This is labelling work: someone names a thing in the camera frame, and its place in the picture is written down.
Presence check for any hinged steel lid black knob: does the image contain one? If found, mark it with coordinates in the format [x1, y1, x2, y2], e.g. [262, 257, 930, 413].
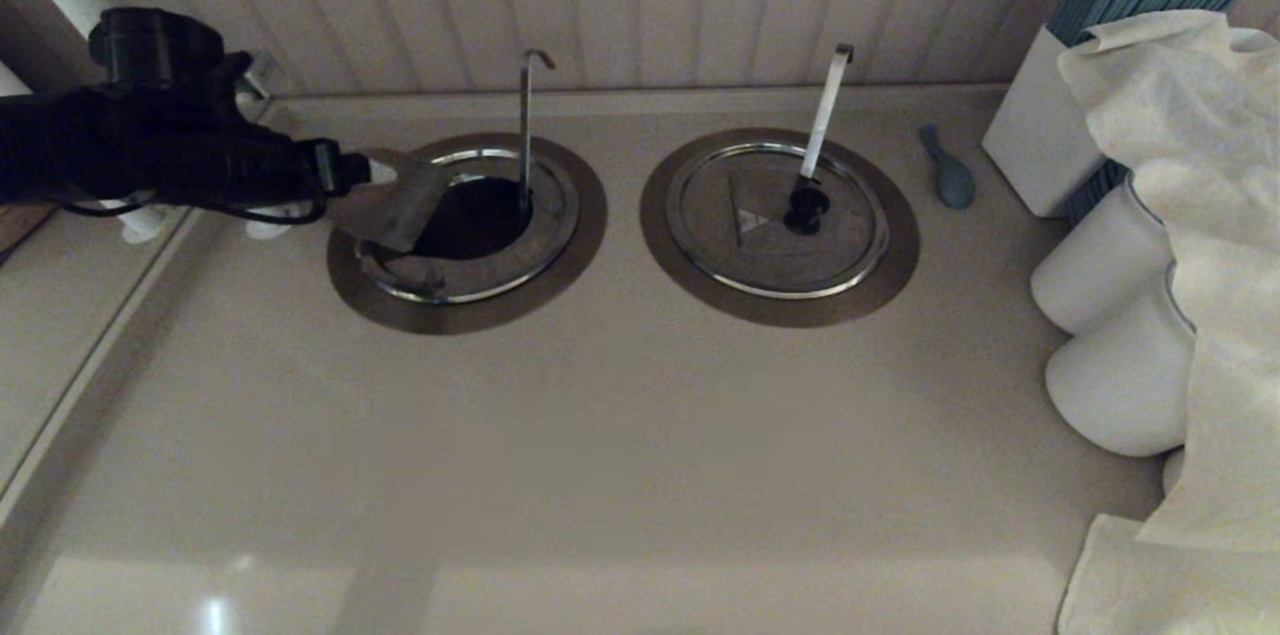
[665, 142, 891, 301]
[325, 147, 580, 306]

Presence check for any small blue spoon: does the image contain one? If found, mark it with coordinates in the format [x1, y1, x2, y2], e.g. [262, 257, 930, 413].
[918, 123, 976, 211]

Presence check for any brown wooden board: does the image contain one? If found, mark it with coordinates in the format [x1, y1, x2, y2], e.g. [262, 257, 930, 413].
[0, 203, 56, 256]

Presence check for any white box holder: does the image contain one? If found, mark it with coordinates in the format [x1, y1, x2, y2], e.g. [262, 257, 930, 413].
[980, 25, 1133, 221]

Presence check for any white cylindrical container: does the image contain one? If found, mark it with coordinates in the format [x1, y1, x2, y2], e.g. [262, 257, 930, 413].
[1044, 265, 1197, 458]
[1030, 177, 1177, 335]

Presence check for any white woven cloth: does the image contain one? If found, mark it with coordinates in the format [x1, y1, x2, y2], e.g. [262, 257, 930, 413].
[1055, 10, 1280, 635]

